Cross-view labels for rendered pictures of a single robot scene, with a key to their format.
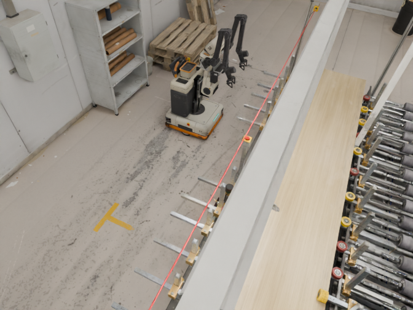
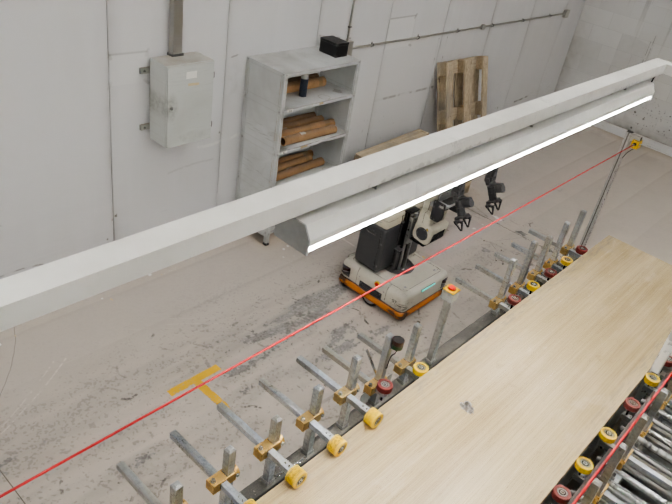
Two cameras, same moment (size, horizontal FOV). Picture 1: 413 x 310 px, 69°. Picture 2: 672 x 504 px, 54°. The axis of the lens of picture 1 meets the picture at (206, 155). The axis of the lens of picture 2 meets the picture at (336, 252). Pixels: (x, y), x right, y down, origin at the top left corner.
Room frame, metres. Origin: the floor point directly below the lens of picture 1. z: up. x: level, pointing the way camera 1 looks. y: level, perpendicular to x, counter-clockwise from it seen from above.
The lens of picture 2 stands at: (-1.11, -0.49, 3.19)
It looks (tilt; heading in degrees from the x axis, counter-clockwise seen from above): 32 degrees down; 15
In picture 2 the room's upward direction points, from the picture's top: 10 degrees clockwise
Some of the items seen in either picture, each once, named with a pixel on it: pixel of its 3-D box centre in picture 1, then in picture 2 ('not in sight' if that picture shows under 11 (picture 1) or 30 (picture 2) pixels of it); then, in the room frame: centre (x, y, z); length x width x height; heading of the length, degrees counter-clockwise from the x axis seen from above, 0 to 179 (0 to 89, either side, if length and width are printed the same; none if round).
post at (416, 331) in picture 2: (231, 184); (408, 358); (1.65, -0.25, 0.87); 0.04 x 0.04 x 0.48; 68
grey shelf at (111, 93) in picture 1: (114, 51); (294, 145); (3.95, 1.43, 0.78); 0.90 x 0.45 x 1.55; 158
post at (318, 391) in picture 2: (194, 255); (312, 424); (0.96, 0.03, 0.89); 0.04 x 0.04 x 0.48; 68
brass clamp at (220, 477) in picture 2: not in sight; (223, 478); (0.47, 0.23, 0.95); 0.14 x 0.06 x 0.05; 158
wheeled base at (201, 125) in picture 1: (195, 115); (394, 276); (3.41, 0.21, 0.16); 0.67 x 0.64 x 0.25; 68
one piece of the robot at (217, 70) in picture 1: (217, 70); (447, 203); (3.31, -0.06, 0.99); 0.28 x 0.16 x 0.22; 158
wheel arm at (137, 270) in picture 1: (166, 285); (256, 439); (0.71, 0.20, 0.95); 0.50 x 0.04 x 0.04; 68
